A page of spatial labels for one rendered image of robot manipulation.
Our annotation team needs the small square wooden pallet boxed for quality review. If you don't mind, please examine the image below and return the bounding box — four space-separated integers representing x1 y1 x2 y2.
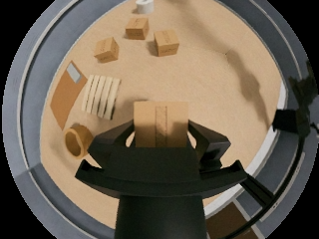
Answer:
81 75 122 120

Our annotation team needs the brown clipboard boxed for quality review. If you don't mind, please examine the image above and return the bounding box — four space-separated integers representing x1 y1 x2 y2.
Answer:
49 60 87 130

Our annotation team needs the tan cardboard ring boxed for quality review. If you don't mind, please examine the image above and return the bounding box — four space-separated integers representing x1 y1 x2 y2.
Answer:
63 125 93 160

